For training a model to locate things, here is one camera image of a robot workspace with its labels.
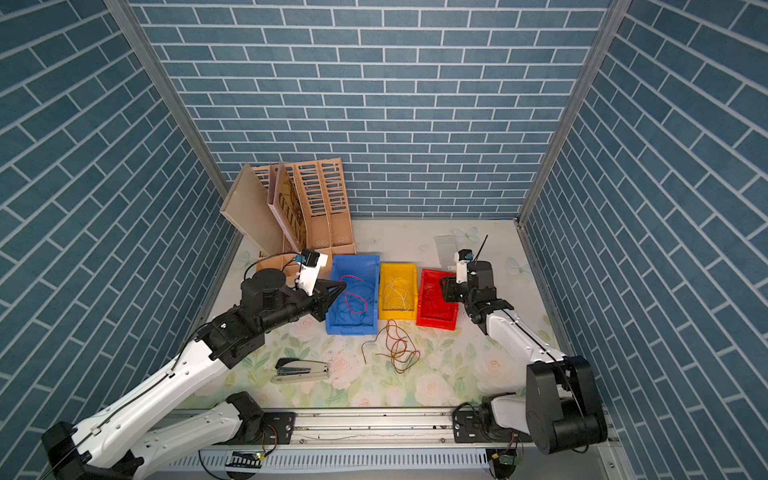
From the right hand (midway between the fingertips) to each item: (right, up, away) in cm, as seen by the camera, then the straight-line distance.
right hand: (449, 280), depth 89 cm
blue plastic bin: (-29, -10, +5) cm, 31 cm away
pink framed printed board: (-52, +26, +6) cm, 59 cm away
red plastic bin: (-4, -10, +7) cm, 13 cm away
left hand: (-26, +1, -21) cm, 34 cm away
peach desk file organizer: (-45, +31, +20) cm, 58 cm away
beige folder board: (-64, +23, +5) cm, 68 cm away
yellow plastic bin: (-12, +2, +11) cm, 16 cm away
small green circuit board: (+11, -41, -19) cm, 46 cm away
